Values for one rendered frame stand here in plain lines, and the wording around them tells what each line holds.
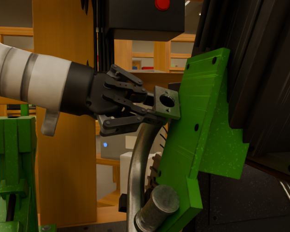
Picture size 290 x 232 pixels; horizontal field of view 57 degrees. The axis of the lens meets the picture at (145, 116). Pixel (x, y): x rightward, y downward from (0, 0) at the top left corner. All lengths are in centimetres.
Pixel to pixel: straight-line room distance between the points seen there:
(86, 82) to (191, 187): 19
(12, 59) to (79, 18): 34
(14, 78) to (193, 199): 27
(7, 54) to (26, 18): 1055
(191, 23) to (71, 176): 1084
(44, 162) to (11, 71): 36
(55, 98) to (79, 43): 33
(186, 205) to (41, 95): 23
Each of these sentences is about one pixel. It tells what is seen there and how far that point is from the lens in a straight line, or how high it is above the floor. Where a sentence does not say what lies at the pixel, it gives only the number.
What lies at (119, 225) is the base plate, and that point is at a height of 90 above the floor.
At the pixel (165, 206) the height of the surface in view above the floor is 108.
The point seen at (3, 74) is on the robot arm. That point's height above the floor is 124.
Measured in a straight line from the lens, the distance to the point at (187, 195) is 34.
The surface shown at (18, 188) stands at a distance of 55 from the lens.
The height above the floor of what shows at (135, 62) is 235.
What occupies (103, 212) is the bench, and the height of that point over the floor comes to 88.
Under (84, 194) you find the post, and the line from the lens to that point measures 73.
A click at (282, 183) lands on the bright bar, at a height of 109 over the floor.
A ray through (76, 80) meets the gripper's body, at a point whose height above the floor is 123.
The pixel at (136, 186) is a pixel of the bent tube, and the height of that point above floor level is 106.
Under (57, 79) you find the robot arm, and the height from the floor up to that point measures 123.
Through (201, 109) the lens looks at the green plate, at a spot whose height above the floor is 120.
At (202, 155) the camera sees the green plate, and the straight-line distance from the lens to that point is 36.
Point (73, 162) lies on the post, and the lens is 70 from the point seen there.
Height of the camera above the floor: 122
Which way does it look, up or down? 5 degrees down
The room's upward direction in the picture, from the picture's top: straight up
